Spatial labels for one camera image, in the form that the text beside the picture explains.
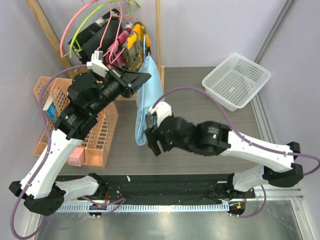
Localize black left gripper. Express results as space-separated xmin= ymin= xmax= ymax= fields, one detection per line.
xmin=89 ymin=63 xmax=151 ymax=116

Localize light blue wire hanger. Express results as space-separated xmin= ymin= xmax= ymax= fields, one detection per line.
xmin=138 ymin=36 xmax=154 ymax=141

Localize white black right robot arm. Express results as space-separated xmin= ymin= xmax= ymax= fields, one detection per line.
xmin=144 ymin=116 xmax=304 ymax=198

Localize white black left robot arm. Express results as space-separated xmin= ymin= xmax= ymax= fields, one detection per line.
xmin=9 ymin=65 xmax=151 ymax=216

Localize pink camouflage trousers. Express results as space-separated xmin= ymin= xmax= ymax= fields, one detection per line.
xmin=105 ymin=22 xmax=133 ymax=68

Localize yellow camouflage trousers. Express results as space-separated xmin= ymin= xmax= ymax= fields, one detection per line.
xmin=122 ymin=21 xmax=151 ymax=72

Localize black garment on hanger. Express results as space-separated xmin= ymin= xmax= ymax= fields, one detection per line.
xmin=73 ymin=8 xmax=120 ymax=64

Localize pink plastic hanger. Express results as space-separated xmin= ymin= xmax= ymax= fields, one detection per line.
xmin=59 ymin=0 xmax=99 ymax=58

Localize green plastic hanger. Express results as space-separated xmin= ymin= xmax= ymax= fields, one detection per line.
xmin=60 ymin=0 xmax=141 ymax=59

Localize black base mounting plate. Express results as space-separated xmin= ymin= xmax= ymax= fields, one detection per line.
xmin=53 ymin=173 xmax=256 ymax=201

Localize orange plastic file organizer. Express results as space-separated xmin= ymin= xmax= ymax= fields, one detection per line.
xmin=42 ymin=78 xmax=119 ymax=167

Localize white plastic mesh basket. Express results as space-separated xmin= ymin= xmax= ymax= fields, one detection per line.
xmin=201 ymin=53 xmax=272 ymax=112

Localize blue white book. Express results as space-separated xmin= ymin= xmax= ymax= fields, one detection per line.
xmin=42 ymin=100 xmax=59 ymax=123

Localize pink cube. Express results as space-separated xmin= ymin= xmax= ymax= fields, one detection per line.
xmin=67 ymin=147 xmax=85 ymax=167

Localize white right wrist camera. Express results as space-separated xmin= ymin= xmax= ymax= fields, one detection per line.
xmin=148 ymin=101 xmax=173 ymax=126

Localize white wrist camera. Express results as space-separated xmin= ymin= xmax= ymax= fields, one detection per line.
xmin=86 ymin=50 xmax=109 ymax=78
xmin=148 ymin=101 xmax=173 ymax=126

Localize pink wire hanger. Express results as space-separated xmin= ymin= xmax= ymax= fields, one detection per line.
xmin=94 ymin=8 xmax=133 ymax=67

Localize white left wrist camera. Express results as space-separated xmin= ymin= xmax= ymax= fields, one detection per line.
xmin=86 ymin=50 xmax=109 ymax=78

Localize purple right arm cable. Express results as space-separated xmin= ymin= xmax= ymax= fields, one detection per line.
xmin=149 ymin=86 xmax=320 ymax=218

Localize white slotted cable duct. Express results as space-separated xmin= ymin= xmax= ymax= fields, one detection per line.
xmin=56 ymin=202 xmax=230 ymax=213

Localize aluminium rail profile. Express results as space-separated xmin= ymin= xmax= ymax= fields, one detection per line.
xmin=264 ymin=186 xmax=304 ymax=201

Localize wooden clothes rack frame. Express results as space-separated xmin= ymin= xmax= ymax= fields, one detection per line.
xmin=26 ymin=0 xmax=165 ymax=102

